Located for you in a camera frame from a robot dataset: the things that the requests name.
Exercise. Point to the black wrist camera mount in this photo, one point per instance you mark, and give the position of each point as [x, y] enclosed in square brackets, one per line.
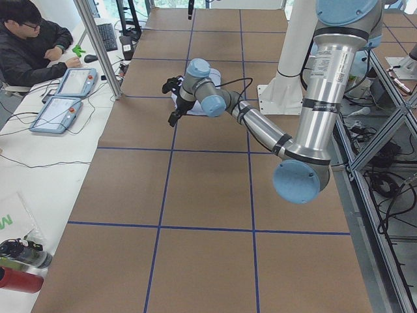
[172, 85]

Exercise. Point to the black keyboard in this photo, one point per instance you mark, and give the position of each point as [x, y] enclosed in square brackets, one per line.
[107, 35]

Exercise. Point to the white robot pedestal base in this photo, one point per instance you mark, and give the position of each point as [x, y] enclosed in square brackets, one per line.
[283, 95]

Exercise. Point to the green toy figure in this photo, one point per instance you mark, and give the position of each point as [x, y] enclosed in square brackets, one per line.
[78, 50]

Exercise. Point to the person in black jacket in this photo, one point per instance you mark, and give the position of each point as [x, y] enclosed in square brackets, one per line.
[32, 46]

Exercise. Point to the blue teach pendant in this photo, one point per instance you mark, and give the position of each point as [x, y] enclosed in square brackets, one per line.
[77, 82]
[57, 115]

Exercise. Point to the grey water bottle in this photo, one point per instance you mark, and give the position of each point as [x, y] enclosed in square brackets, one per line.
[26, 252]

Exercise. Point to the upper blue teach pendant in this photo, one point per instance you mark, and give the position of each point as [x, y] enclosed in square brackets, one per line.
[77, 82]

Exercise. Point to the light blue striped shirt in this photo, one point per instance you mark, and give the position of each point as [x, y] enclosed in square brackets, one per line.
[203, 91]

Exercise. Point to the aluminium frame post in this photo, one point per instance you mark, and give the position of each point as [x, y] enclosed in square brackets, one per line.
[96, 41]

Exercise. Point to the red water bottle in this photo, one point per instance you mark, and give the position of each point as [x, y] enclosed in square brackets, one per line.
[20, 281]

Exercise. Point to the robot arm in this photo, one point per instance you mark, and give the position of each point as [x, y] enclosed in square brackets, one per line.
[343, 29]

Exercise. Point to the black computer mouse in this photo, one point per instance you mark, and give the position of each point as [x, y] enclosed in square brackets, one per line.
[90, 58]

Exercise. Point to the lower blue teach pendant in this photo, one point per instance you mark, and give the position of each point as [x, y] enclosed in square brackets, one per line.
[57, 115]

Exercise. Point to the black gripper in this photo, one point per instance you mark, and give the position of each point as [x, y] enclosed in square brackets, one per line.
[181, 105]

